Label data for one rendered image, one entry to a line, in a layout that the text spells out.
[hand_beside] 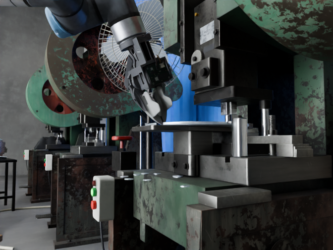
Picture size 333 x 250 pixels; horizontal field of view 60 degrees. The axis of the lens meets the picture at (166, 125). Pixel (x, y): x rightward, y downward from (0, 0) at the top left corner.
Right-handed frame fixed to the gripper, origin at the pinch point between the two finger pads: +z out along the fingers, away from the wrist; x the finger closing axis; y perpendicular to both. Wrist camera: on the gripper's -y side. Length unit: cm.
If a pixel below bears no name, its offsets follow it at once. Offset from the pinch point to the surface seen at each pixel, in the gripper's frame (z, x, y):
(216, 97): 1.5, 20.3, -0.7
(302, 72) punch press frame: 4.6, 45.5, 10.3
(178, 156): 12.4, 3.8, -4.8
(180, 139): 8.0, 5.8, -4.0
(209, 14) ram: -21.5, 30.1, -2.1
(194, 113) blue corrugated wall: 40, 142, -182
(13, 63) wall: -157, 70, -665
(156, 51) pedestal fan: -23, 54, -73
